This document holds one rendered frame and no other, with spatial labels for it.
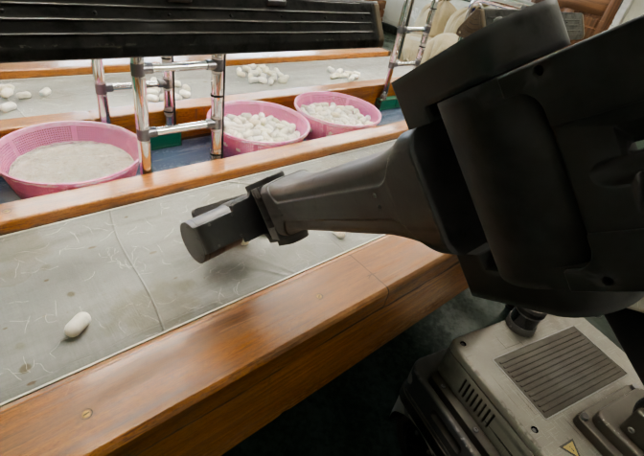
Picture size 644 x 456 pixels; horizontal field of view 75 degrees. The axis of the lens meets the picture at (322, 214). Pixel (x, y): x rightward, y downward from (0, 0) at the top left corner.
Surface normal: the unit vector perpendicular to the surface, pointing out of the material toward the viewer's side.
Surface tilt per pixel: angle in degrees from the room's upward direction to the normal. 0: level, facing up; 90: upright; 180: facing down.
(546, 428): 0
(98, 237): 0
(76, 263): 0
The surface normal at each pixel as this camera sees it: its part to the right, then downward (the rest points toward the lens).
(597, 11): -0.80, 0.23
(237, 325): 0.16, -0.81
